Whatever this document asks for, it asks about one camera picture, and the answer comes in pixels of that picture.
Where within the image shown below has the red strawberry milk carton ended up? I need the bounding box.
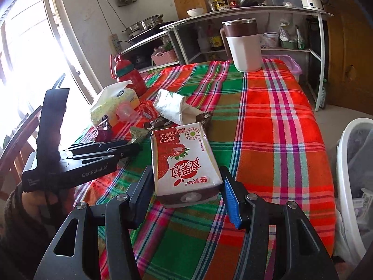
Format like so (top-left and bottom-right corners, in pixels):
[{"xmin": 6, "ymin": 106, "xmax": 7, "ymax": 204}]
[{"xmin": 150, "ymin": 122, "xmax": 223, "ymax": 208}]

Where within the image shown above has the white trash bin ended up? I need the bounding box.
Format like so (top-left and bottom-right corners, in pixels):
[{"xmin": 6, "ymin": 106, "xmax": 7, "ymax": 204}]
[{"xmin": 335, "ymin": 118, "xmax": 372, "ymax": 266}]

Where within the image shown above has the metal kitchen shelf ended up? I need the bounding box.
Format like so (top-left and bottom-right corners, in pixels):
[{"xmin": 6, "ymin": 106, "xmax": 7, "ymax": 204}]
[{"xmin": 162, "ymin": 6, "xmax": 331, "ymax": 110}]

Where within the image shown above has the person's left hand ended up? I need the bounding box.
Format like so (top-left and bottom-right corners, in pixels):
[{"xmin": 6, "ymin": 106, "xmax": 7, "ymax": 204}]
[{"xmin": 21, "ymin": 188, "xmax": 75, "ymax": 223}]

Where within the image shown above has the purple snack packet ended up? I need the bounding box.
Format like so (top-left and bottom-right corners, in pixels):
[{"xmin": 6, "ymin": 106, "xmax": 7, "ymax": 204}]
[{"xmin": 95, "ymin": 114, "xmax": 113, "ymax": 142}]

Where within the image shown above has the yellow tissue pack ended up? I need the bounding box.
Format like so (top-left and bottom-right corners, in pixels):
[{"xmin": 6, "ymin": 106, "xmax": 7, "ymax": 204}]
[{"xmin": 90, "ymin": 81, "xmax": 140, "ymax": 128}]

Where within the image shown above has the clear plastic jelly cup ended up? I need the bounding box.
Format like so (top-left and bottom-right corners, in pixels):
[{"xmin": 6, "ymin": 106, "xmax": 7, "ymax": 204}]
[{"xmin": 116, "ymin": 102, "xmax": 137, "ymax": 123}]

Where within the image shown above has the brown chocolate wrapper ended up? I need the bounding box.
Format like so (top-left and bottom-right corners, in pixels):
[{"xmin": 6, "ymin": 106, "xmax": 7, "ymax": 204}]
[{"xmin": 144, "ymin": 116, "xmax": 171, "ymax": 130}]

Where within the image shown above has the red kids water bottle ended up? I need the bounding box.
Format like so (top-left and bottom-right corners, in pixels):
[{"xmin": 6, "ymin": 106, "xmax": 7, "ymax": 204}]
[{"xmin": 109, "ymin": 54, "xmax": 147, "ymax": 97}]

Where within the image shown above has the crumpled white paper bag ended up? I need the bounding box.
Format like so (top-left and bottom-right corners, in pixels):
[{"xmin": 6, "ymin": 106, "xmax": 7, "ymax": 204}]
[{"xmin": 153, "ymin": 89, "xmax": 203, "ymax": 125}]

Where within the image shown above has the white power strip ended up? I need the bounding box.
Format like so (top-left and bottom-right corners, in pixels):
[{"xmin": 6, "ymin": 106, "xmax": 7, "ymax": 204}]
[{"xmin": 109, "ymin": 34, "xmax": 122, "ymax": 54}]

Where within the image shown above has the plaid tablecloth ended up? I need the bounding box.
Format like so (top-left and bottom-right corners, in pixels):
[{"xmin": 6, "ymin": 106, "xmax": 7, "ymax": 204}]
[{"xmin": 74, "ymin": 58, "xmax": 336, "ymax": 280}]

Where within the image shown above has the low white side shelf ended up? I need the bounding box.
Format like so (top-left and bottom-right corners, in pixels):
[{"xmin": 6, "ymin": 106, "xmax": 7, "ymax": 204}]
[{"xmin": 120, "ymin": 30, "xmax": 180, "ymax": 73}]

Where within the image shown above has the pink plastic basket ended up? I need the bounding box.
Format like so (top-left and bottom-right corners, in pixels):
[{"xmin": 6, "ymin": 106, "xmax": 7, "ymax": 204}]
[{"xmin": 151, "ymin": 49, "xmax": 178, "ymax": 66}]

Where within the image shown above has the steel pot with lid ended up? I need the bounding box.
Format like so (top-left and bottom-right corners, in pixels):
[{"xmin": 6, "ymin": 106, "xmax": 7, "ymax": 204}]
[{"xmin": 122, "ymin": 14, "xmax": 164, "ymax": 39}]

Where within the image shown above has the wooden door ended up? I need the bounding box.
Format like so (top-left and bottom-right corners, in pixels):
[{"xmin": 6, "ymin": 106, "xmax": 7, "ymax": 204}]
[{"xmin": 325, "ymin": 0, "xmax": 372, "ymax": 114}]

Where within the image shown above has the pink lidded storage box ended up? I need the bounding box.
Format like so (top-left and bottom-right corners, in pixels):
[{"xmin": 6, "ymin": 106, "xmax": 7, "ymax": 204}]
[{"xmin": 262, "ymin": 54, "xmax": 303, "ymax": 82}]

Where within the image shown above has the white ceramic bowl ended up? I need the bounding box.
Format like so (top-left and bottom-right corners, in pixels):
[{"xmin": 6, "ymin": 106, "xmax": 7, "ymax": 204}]
[{"xmin": 187, "ymin": 8, "xmax": 204, "ymax": 17}]

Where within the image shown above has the white brown lidded mug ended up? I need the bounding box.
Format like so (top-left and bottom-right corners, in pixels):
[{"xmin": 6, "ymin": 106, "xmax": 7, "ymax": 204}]
[{"xmin": 220, "ymin": 18, "xmax": 262, "ymax": 73}]

